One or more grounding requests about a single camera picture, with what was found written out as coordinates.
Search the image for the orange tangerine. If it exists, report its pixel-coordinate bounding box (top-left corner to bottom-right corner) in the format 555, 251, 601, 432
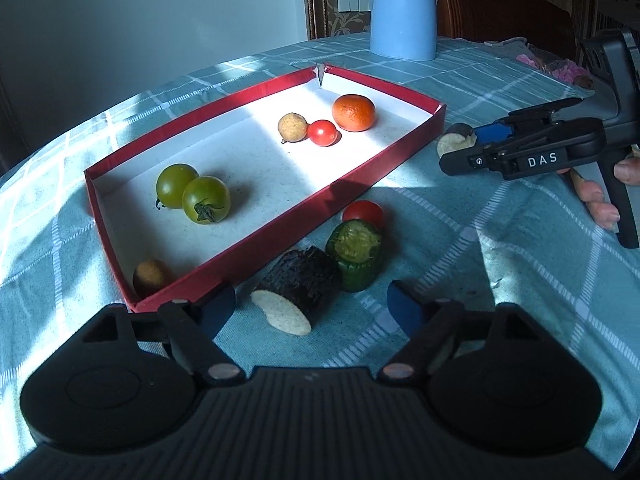
332, 94, 376, 132

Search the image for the red cherry tomato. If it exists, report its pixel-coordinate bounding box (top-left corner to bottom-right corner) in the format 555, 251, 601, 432
342, 200, 385, 231
307, 119, 338, 148

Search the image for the green pepper piece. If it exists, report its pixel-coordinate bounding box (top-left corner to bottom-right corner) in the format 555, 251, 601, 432
324, 219, 383, 292

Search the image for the wooden chair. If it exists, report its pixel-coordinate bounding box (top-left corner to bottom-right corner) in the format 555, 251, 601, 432
436, 0, 598, 60

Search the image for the light brown longan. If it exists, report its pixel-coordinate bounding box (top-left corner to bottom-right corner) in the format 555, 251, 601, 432
278, 113, 308, 143

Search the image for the large dark eggplant piece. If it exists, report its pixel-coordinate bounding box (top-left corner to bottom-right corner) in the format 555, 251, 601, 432
250, 246, 342, 336

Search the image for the blue kettle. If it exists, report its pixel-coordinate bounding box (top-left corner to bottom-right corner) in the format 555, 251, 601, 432
370, 0, 437, 61

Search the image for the dark brown longan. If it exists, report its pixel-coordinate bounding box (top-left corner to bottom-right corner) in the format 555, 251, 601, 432
132, 259, 175, 298

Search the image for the red shallow cardboard box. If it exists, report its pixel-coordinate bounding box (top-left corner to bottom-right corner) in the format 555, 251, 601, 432
85, 66, 446, 312

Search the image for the green tomato in box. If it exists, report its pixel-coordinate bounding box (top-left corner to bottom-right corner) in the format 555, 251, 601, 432
155, 164, 200, 209

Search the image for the small eggplant piece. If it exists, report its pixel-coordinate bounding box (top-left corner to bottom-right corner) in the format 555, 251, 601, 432
436, 122, 477, 158

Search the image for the green tomato with stem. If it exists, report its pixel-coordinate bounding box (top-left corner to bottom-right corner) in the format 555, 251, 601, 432
182, 176, 231, 224

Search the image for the teal checked tablecloth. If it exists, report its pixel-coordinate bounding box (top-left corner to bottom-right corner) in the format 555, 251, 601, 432
1, 34, 639, 469

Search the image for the person's right hand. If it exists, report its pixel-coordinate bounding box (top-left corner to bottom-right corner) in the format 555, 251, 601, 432
559, 146, 640, 232

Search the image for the white wall switch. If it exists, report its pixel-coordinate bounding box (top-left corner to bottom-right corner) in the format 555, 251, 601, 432
337, 0, 373, 13

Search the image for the pink floral cloth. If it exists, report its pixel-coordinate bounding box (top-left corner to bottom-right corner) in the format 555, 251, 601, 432
491, 37, 597, 91

